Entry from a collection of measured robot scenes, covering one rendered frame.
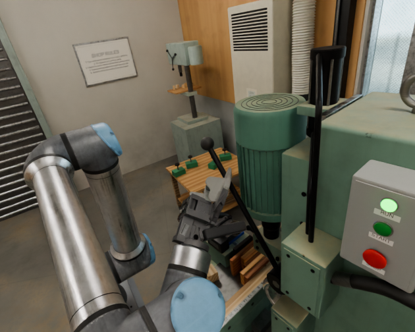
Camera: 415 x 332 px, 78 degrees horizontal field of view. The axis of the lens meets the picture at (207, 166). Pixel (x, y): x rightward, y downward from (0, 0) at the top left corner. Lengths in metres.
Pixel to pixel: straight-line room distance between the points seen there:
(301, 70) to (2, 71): 2.85
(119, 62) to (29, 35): 0.91
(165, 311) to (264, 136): 0.39
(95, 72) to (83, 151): 2.71
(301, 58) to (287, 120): 1.53
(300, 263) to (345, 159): 0.21
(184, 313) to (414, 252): 0.32
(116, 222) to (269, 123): 0.68
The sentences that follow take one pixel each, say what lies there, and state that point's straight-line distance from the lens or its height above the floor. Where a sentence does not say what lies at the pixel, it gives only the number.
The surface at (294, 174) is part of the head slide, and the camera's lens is 0.59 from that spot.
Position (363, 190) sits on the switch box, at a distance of 0.40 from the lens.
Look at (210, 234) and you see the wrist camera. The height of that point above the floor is 1.26.
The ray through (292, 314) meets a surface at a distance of 0.71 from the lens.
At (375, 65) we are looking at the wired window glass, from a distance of 2.10.
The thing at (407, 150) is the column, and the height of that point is 1.50.
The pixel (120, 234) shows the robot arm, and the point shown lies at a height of 1.03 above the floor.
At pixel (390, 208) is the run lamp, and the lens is 0.40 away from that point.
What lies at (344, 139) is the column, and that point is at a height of 1.50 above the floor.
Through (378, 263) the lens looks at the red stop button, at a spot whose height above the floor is 1.36.
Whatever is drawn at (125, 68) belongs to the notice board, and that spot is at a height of 1.37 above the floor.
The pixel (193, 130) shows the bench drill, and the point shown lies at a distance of 2.96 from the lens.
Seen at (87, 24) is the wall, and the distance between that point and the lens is 3.50.
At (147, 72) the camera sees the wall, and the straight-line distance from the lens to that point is 3.65.
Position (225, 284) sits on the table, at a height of 0.90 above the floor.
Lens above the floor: 1.68
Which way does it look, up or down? 28 degrees down
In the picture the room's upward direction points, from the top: 9 degrees counter-clockwise
